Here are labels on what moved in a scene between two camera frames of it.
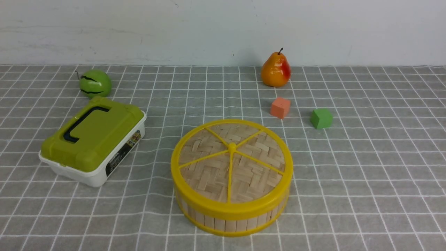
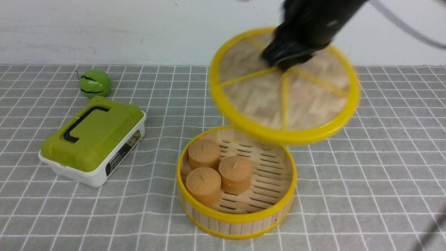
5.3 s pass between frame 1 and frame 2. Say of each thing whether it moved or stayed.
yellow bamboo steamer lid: moved
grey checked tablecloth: stayed
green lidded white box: stayed
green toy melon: stayed
